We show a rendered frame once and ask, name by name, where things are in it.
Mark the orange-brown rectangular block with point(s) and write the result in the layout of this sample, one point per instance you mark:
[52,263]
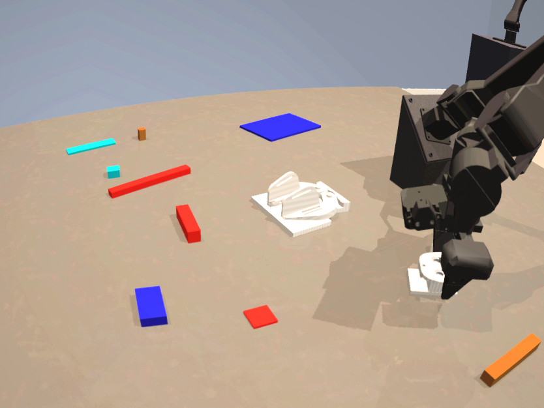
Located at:
[141,133]

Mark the blue flat square plate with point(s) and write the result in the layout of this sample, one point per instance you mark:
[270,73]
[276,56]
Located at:
[279,127]

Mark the blue rectangular block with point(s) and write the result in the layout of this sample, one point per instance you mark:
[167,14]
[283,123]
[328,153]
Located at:
[151,306]

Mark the small cyan cube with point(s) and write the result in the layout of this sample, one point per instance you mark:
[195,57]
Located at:
[113,172]

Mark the cyan flat rectangular plate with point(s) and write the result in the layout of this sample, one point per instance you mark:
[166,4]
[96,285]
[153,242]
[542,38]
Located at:
[91,146]

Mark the orange rectangular bar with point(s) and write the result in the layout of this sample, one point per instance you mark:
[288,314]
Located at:
[510,360]

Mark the red flat square plate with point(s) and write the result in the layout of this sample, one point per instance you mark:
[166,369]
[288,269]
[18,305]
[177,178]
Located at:
[260,317]

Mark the red rectangular block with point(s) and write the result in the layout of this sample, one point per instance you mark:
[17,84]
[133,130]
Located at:
[188,224]

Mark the long red bar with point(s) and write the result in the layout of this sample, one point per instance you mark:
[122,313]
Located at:
[148,181]

